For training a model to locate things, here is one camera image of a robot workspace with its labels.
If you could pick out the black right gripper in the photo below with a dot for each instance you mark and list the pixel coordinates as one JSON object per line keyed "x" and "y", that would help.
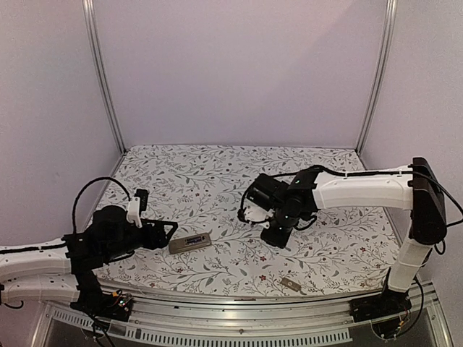
{"x": 279, "y": 241}

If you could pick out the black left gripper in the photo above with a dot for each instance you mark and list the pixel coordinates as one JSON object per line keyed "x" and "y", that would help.
{"x": 160, "y": 241}

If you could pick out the white remote control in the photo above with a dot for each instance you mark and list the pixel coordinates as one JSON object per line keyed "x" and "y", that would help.
{"x": 177, "y": 246}

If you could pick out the grey battery compartment cover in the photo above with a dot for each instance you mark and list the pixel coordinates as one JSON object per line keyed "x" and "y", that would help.
{"x": 294, "y": 286}

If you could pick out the black battery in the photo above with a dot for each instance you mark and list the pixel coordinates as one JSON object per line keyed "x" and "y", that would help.
{"x": 194, "y": 240}

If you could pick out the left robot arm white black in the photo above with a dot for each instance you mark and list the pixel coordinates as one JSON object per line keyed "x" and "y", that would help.
{"x": 63, "y": 269}

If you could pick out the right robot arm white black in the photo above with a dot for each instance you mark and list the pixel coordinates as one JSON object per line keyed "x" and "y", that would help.
{"x": 279, "y": 207}

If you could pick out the floral patterned table mat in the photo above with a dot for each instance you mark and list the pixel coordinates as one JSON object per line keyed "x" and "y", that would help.
{"x": 347, "y": 250}

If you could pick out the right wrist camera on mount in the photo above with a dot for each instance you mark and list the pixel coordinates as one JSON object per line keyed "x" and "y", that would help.
{"x": 255, "y": 215}

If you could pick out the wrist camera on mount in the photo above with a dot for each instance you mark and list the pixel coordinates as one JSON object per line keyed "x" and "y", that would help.
{"x": 136, "y": 206}
{"x": 255, "y": 215}

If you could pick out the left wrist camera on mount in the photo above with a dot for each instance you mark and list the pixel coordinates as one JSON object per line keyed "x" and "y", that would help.
{"x": 136, "y": 206}

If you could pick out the front aluminium rail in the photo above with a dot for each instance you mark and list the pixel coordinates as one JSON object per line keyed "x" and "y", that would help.
{"x": 183, "y": 315}

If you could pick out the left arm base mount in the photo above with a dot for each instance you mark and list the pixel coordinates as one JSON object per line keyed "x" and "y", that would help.
{"x": 105, "y": 301}

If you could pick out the white slotted cable duct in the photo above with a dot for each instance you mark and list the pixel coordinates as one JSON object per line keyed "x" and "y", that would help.
{"x": 326, "y": 338}

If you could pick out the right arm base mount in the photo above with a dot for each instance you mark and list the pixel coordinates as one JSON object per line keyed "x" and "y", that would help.
{"x": 386, "y": 303}

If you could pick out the left aluminium frame post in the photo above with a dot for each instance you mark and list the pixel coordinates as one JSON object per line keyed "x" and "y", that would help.
{"x": 96, "y": 52}

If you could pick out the aluminium frame post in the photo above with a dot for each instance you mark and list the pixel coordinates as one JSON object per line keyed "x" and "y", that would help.
{"x": 96, "y": 52}
{"x": 380, "y": 72}

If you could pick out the right aluminium frame post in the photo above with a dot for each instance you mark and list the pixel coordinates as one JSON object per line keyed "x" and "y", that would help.
{"x": 380, "y": 72}

